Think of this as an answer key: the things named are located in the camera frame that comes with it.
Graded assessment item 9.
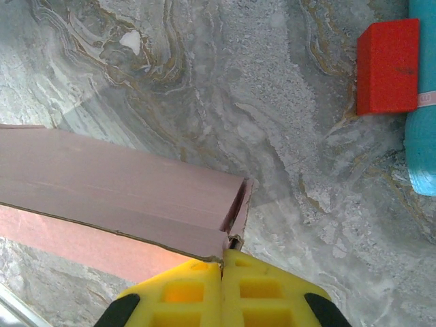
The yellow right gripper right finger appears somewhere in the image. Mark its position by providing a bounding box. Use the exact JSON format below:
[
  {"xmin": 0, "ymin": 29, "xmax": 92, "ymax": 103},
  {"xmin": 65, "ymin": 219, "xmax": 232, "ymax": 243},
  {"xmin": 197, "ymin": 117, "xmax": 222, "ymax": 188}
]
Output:
[{"xmin": 221, "ymin": 250, "xmax": 352, "ymax": 327}]

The pink paper box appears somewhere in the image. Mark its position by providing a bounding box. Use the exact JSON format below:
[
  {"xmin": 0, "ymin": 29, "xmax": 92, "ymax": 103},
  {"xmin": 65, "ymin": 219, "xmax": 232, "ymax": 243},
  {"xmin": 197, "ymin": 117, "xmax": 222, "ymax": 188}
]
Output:
[{"xmin": 0, "ymin": 124, "xmax": 255, "ymax": 285}]

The teal marker pen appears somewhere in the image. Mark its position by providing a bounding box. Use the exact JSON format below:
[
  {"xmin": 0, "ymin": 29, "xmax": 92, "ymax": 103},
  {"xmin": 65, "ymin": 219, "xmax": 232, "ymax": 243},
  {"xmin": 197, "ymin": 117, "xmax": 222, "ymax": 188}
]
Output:
[{"xmin": 403, "ymin": 0, "xmax": 436, "ymax": 197}]

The red block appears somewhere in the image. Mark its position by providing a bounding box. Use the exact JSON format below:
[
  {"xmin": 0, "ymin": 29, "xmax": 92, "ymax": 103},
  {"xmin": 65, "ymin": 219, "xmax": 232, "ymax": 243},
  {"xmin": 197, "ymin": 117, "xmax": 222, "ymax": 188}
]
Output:
[{"xmin": 356, "ymin": 18, "xmax": 420, "ymax": 116}]

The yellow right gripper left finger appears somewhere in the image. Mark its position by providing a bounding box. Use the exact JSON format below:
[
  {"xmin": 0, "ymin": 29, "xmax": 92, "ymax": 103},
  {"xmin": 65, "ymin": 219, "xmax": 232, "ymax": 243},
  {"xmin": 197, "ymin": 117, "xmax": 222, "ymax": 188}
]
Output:
[{"xmin": 97, "ymin": 260, "xmax": 224, "ymax": 327}]

